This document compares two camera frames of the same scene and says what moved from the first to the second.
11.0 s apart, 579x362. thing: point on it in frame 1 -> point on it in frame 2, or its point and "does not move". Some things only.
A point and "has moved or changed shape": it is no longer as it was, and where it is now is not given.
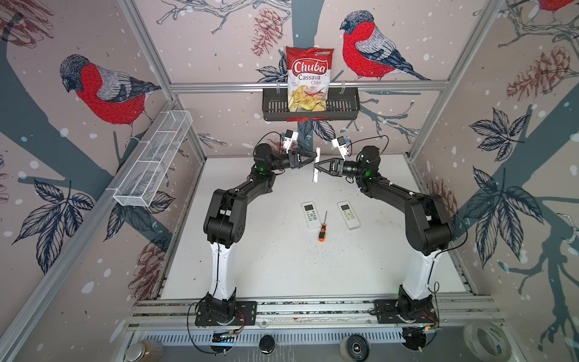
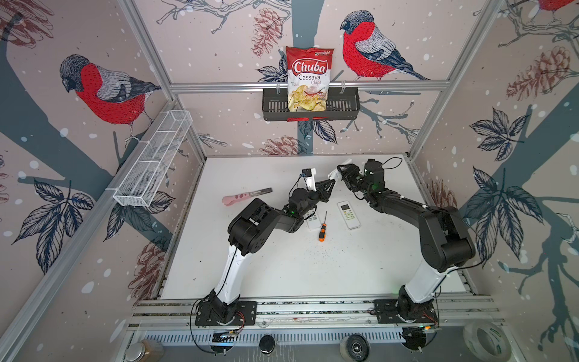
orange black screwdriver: (322, 235) does not move
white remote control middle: (311, 215) does not move
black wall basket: (343, 103) does not move
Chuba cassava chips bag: (308, 79) does not move
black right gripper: (336, 168) -> (348, 174)
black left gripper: (294, 161) -> (320, 185)
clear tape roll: (487, 342) does not move
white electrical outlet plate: (317, 162) has moved or changed shape
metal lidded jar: (147, 351) does not move
